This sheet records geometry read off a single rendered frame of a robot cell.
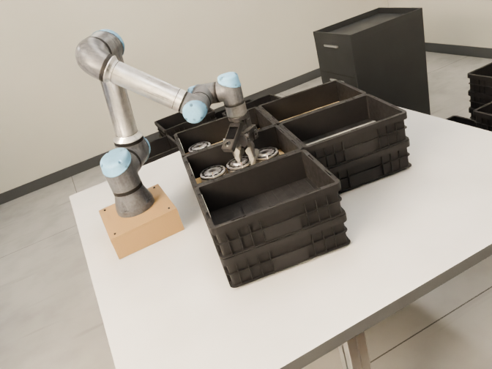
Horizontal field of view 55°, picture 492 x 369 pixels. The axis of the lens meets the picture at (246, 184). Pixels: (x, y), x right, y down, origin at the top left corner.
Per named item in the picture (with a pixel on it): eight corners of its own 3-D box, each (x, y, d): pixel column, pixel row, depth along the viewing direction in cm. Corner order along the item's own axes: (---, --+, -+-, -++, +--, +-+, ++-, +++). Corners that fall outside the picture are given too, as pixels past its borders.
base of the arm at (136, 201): (123, 222, 176) (113, 200, 171) (113, 208, 189) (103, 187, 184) (159, 204, 181) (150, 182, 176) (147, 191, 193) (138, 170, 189)
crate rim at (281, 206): (212, 237, 131) (210, 230, 130) (195, 193, 157) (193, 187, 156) (343, 189, 135) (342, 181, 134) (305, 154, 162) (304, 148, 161)
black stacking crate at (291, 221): (222, 263, 135) (211, 231, 130) (204, 217, 161) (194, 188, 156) (348, 217, 140) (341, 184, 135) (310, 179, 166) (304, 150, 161)
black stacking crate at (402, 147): (316, 204, 171) (310, 176, 166) (289, 173, 198) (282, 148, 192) (414, 168, 176) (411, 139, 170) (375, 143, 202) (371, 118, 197)
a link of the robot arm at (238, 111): (238, 107, 166) (219, 107, 170) (241, 119, 168) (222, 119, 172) (248, 99, 171) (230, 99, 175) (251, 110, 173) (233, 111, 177)
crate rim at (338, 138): (305, 154, 162) (304, 148, 161) (278, 129, 188) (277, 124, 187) (409, 118, 167) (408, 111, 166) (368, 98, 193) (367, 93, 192)
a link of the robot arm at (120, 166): (106, 195, 176) (91, 165, 170) (119, 177, 188) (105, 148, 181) (135, 191, 173) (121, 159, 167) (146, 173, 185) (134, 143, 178)
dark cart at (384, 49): (366, 159, 341) (348, 36, 301) (331, 143, 379) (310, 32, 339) (431, 128, 358) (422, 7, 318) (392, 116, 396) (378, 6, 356)
